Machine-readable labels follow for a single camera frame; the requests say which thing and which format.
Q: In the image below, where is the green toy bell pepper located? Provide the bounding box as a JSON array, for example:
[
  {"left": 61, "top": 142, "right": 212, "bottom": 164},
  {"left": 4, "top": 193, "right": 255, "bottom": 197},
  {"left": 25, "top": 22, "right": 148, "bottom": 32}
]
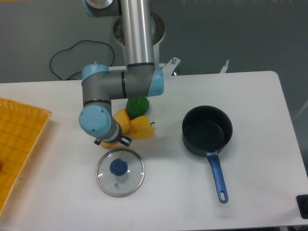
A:
[{"left": 126, "top": 97, "right": 150, "bottom": 120}]

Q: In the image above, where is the black box at table edge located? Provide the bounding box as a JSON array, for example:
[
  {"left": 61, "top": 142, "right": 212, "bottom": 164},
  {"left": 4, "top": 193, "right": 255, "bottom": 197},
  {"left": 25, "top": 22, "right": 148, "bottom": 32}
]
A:
[{"left": 296, "top": 194, "right": 308, "bottom": 219}]

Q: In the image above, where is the glass lid with blue knob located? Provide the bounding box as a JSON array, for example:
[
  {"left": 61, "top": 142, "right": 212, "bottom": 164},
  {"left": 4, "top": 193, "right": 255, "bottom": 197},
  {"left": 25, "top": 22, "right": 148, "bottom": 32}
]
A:
[{"left": 95, "top": 148, "right": 145, "bottom": 198}]

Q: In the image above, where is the yellow plastic basket tray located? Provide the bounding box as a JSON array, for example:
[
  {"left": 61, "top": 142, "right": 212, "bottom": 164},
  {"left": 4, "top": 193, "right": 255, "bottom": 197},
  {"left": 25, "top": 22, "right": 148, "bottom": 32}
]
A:
[{"left": 0, "top": 98, "right": 52, "bottom": 211}]

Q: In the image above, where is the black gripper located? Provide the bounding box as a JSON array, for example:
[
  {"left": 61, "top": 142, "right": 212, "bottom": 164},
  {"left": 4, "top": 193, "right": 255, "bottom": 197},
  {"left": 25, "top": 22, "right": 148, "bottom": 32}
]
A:
[{"left": 94, "top": 135, "right": 132, "bottom": 147}]

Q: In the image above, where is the yellow toy bell pepper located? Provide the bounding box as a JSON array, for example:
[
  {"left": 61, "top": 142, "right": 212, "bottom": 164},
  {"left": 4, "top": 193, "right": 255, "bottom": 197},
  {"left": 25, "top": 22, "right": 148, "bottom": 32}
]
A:
[{"left": 130, "top": 115, "right": 154, "bottom": 139}]

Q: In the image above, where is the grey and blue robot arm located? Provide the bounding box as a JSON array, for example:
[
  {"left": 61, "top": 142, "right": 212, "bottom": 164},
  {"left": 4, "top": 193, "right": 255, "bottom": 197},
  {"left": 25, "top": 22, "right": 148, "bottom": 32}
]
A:
[{"left": 79, "top": 0, "right": 164, "bottom": 146}]

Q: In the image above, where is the dark saucepan with blue handle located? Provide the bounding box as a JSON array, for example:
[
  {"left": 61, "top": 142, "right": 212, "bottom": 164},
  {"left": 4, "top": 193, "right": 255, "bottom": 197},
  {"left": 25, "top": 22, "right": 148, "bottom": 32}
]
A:
[{"left": 182, "top": 105, "right": 233, "bottom": 204}]

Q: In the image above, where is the black cable on floor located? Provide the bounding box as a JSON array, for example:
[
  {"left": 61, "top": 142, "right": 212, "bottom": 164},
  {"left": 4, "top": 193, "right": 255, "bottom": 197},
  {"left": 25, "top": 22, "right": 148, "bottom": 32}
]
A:
[{"left": 49, "top": 39, "right": 116, "bottom": 81}]

